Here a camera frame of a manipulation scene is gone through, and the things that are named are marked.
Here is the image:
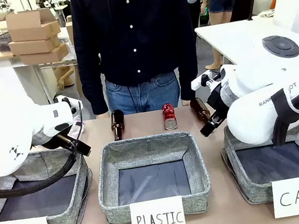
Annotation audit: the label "white leg side table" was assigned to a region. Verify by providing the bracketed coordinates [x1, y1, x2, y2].
[7, 26, 84, 110]

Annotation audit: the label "person left forearm dark sleeve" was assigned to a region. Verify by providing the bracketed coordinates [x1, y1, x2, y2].
[170, 32, 206, 103]

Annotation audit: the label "grey fabric basket can sign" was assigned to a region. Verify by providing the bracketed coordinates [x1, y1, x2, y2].
[216, 113, 299, 210]

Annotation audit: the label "person blue jeans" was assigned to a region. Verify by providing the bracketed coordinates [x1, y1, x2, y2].
[104, 68, 184, 119]

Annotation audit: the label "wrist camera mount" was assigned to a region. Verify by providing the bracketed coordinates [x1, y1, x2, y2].
[189, 67, 223, 92]
[53, 91, 85, 118]

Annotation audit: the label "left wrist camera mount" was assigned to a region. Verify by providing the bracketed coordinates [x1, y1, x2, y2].
[53, 91, 85, 118]

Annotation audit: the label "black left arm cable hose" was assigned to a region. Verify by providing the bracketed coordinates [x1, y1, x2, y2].
[0, 100, 97, 200]

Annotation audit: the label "bare mannequin legs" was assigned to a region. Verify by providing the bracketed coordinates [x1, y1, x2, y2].
[54, 64, 78, 91]

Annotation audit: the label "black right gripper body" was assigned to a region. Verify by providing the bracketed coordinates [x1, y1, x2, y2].
[204, 83, 230, 121]

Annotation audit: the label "person right forearm dark sleeve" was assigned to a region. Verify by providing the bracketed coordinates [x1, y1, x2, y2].
[75, 48, 111, 119]

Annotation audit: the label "grey fabric basket plastic sign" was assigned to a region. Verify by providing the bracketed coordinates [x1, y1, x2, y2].
[89, 126, 216, 224]

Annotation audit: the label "crushed red can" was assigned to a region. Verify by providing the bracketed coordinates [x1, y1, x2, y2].
[160, 102, 179, 132]

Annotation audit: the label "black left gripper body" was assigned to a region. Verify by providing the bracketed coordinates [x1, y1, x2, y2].
[40, 130, 75, 154]

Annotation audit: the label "open cardboard box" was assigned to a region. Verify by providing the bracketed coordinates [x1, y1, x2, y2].
[5, 5, 62, 46]

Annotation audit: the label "person dark buttoned shirt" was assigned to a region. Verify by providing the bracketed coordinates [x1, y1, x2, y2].
[66, 0, 206, 119]

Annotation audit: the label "black right arm strap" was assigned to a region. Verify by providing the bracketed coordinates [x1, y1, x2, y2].
[263, 87, 299, 148]

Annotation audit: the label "grey fabric basket bottle sign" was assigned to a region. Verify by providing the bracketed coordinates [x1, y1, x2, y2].
[0, 141, 101, 224]

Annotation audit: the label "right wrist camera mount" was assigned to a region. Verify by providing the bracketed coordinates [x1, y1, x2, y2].
[189, 67, 223, 92]

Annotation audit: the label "brown glass bottle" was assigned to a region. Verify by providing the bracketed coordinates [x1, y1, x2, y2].
[188, 95, 213, 129]
[108, 108, 129, 142]

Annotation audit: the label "white paper sign PLASTIC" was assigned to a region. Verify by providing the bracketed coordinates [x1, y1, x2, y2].
[126, 194, 187, 224]

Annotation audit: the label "closed flat cardboard box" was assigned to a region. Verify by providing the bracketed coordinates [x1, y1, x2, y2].
[7, 33, 63, 59]
[19, 42, 71, 68]

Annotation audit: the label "dark plastic mesh basket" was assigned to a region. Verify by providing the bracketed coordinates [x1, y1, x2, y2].
[0, 31, 14, 54]

